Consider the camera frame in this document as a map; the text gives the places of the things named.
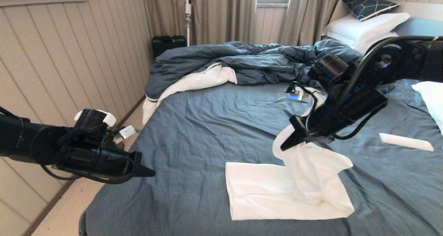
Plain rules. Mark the white pillow without stack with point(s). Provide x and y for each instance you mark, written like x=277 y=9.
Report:
x=432 y=101

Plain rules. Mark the dark geometric patterned cushion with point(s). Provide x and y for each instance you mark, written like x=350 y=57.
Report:
x=368 y=4

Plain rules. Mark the narrow beige curtain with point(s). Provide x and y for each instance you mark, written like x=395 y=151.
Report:
x=308 y=14

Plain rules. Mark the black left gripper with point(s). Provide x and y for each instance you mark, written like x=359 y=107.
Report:
x=97 y=161

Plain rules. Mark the white stick vacuum cleaner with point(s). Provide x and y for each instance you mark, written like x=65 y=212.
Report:
x=188 y=14

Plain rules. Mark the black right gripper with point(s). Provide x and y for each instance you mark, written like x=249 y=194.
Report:
x=346 y=111

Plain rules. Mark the blue padded headboard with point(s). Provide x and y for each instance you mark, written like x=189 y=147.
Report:
x=422 y=26

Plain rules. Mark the wide beige curtain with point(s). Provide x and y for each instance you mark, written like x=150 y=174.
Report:
x=214 y=14

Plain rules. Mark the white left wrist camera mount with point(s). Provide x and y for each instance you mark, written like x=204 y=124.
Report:
x=126 y=132

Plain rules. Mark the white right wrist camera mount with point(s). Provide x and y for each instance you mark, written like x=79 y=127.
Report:
x=320 y=99

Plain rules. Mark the long white remote control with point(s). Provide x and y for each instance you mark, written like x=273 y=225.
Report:
x=405 y=141

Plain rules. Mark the white t-shirt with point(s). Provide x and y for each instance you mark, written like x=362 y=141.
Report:
x=263 y=191

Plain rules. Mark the blue patterned bed sheet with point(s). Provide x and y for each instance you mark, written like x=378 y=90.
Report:
x=207 y=125

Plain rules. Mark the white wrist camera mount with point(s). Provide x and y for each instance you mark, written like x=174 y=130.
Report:
x=126 y=132
x=320 y=99

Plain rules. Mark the medium white pillow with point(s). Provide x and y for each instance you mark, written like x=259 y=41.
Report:
x=367 y=46

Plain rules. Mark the blue duvet with white lining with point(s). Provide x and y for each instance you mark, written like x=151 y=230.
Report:
x=242 y=63

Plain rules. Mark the large white pillow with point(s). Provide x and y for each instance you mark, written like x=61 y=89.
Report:
x=360 y=28

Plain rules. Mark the black suitcase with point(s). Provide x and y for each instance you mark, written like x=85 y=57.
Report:
x=169 y=45

